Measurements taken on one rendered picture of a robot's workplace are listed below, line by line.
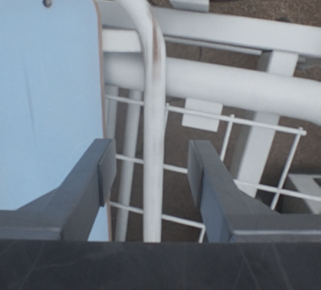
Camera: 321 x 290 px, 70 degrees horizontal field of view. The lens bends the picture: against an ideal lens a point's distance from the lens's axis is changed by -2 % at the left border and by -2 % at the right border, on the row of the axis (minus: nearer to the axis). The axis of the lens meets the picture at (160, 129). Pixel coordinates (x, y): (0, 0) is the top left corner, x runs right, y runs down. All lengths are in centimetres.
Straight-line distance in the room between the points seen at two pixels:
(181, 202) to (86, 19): 76
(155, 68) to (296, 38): 16
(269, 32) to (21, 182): 35
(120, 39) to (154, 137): 10
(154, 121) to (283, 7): 61
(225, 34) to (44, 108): 22
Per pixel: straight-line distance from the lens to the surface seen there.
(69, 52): 26
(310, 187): 73
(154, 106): 23
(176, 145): 81
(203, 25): 30
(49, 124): 28
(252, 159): 33
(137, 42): 24
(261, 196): 81
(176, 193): 89
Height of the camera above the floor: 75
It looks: 70 degrees down
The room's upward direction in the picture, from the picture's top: 148 degrees counter-clockwise
